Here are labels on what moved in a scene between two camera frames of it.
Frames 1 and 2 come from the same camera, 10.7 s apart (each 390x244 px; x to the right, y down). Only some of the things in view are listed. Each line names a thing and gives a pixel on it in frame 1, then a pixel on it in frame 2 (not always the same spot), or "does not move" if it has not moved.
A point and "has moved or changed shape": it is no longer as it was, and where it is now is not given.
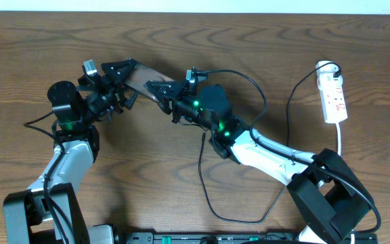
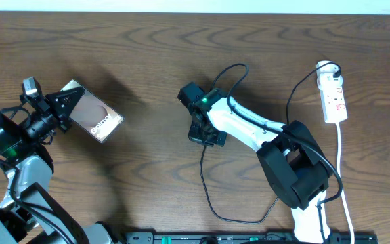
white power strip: (332, 93) does not move
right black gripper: (170, 100) -> (193, 136)
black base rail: (357, 237) does not move
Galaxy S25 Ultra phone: (142, 74) has moved or changed shape
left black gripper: (114, 93) -> (41, 106)
